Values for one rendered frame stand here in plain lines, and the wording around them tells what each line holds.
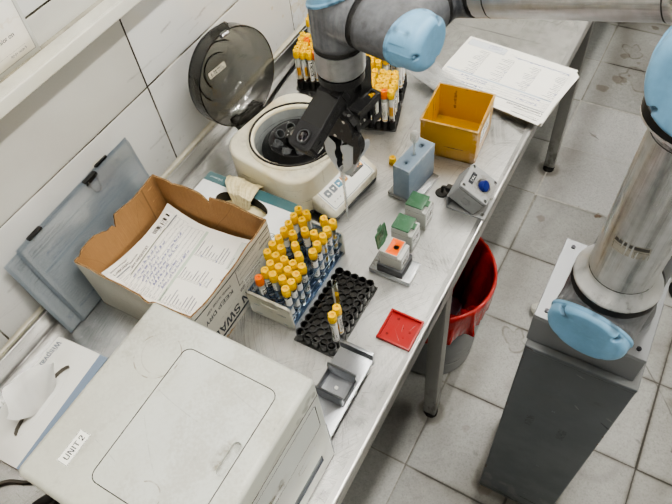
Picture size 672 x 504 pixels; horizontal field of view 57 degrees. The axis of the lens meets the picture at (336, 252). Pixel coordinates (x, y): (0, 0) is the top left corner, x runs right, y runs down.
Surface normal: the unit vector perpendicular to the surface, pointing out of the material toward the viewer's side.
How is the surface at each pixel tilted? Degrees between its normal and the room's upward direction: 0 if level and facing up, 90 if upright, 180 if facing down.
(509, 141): 0
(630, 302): 43
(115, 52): 90
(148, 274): 0
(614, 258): 88
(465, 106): 90
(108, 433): 0
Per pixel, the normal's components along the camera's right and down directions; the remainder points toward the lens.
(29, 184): 0.87, 0.35
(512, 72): -0.09, -0.59
